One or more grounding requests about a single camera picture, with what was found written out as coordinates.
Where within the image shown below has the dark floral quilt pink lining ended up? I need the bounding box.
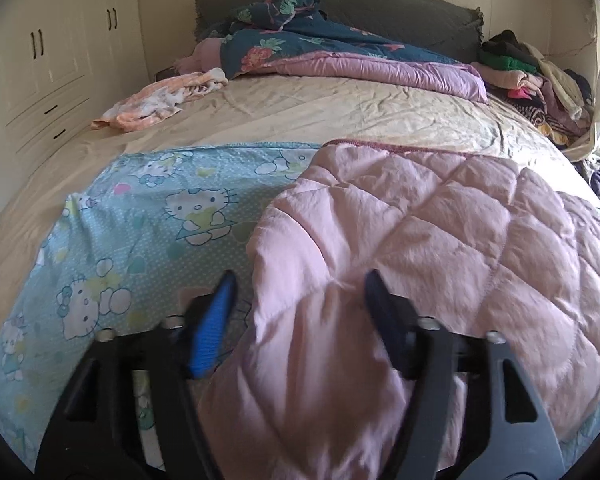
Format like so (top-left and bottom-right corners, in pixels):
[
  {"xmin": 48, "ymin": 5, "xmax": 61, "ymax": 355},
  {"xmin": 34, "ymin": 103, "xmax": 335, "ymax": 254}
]
[{"xmin": 220, "ymin": 0, "xmax": 488, "ymax": 103}]

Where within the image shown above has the blue cartoon printed blanket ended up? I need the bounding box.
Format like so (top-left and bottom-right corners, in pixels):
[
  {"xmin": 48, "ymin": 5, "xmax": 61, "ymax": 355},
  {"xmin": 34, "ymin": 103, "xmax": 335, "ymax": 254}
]
[{"xmin": 0, "ymin": 142, "xmax": 600, "ymax": 476}]

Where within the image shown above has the grey headboard cushion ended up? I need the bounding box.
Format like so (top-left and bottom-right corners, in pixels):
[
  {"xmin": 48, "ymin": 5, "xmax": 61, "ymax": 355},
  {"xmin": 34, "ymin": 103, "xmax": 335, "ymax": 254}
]
[{"xmin": 194, "ymin": 0, "xmax": 485, "ymax": 63}]

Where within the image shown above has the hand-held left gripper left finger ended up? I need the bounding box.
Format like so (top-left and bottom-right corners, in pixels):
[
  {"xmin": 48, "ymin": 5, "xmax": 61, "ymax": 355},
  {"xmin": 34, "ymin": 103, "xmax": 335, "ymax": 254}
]
[{"xmin": 35, "ymin": 270, "xmax": 241, "ymax": 480}]

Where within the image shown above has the peach floral cloth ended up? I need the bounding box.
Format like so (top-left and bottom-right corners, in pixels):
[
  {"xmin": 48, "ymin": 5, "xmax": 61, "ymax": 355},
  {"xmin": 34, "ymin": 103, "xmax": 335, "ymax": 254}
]
[{"xmin": 91, "ymin": 67, "xmax": 228, "ymax": 133}]

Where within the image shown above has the bed with beige sheet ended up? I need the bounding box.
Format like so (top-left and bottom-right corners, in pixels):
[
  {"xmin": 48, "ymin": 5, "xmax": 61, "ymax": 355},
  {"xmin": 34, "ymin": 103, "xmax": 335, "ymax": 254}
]
[{"xmin": 0, "ymin": 72, "xmax": 581, "ymax": 351}]

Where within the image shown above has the pile of mixed clothes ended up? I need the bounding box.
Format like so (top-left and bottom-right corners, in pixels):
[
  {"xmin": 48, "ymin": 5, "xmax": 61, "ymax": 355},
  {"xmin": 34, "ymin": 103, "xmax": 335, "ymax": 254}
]
[{"xmin": 470, "ymin": 29, "xmax": 596, "ymax": 148}]

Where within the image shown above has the cream wardrobe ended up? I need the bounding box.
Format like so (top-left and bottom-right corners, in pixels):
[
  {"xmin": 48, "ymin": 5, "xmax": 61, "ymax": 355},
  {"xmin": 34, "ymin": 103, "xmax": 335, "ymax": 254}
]
[{"xmin": 0, "ymin": 0, "xmax": 153, "ymax": 231}]

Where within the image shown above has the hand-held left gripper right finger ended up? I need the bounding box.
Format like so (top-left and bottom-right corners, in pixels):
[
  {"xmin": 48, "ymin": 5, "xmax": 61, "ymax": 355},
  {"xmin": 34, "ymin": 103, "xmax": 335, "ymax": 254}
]
[{"xmin": 362, "ymin": 269, "xmax": 566, "ymax": 480}]

